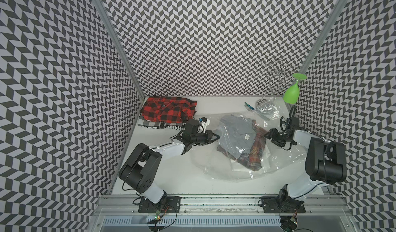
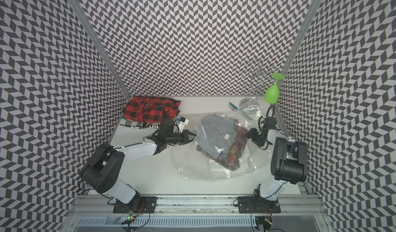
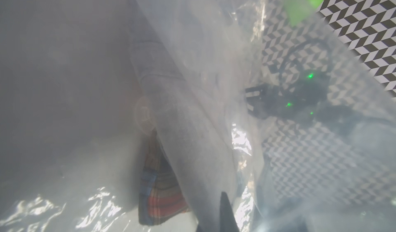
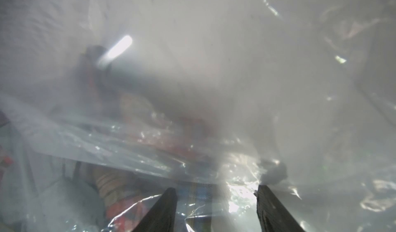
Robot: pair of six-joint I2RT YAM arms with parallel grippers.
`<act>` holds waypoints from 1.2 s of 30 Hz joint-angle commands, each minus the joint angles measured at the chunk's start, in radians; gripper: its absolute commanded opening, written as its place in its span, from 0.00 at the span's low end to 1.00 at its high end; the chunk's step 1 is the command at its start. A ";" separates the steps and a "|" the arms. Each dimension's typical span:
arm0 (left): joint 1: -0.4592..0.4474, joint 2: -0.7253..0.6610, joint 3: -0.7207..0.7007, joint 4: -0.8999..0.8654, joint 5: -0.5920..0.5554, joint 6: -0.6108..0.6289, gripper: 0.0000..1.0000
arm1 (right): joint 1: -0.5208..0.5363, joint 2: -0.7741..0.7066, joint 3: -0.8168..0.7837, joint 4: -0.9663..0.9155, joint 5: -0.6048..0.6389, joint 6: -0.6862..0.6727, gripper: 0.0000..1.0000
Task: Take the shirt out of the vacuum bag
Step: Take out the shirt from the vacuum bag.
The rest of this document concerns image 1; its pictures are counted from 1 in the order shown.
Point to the right small circuit board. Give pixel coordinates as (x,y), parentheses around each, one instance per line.
(288,224)

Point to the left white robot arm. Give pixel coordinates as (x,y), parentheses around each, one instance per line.
(141,167)

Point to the metal wire glass rack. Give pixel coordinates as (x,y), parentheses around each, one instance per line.
(280,79)

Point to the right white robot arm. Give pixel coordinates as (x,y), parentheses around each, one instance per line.
(325,162)

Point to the aluminium front rail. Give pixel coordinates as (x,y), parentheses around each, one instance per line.
(315,205)

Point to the clear plastic vacuum bag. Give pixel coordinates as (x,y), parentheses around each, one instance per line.
(217,166)

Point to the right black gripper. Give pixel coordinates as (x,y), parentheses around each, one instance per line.
(273,132)

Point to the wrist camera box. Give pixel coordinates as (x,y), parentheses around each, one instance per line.
(195,126)
(289,123)

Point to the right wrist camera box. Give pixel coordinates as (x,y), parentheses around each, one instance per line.
(289,123)

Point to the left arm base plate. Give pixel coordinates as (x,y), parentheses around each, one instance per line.
(166,205)

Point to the black white plaid shirt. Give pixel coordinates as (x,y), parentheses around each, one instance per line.
(159,125)

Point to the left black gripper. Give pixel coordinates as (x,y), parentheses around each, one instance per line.
(209,133)

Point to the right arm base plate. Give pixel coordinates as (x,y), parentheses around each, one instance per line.
(282,206)

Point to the grey cloth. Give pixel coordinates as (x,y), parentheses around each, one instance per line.
(238,135)

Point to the green plastic wine glass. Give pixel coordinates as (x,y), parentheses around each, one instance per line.
(292,94)

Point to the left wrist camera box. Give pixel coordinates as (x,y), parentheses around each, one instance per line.
(195,126)

